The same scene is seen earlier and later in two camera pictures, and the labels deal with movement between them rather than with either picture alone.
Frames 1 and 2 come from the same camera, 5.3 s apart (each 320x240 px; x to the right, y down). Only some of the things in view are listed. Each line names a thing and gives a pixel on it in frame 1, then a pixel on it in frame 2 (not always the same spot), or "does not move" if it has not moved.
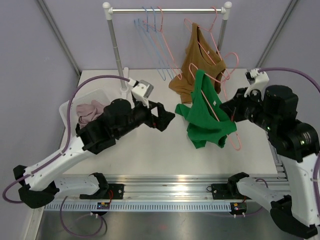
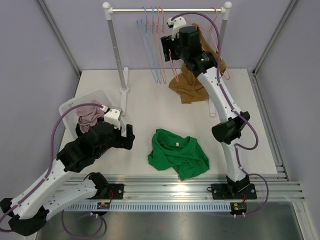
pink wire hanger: (149, 25) → (159, 23)
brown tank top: (199, 54) does not move
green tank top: (208, 119) → (183, 155)
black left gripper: (160, 121) → (124, 142)
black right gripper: (233, 107) → (169, 44)
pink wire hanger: (190, 65) → (169, 51)
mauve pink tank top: (87, 112) does not move
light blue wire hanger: (143, 25) → (148, 41)
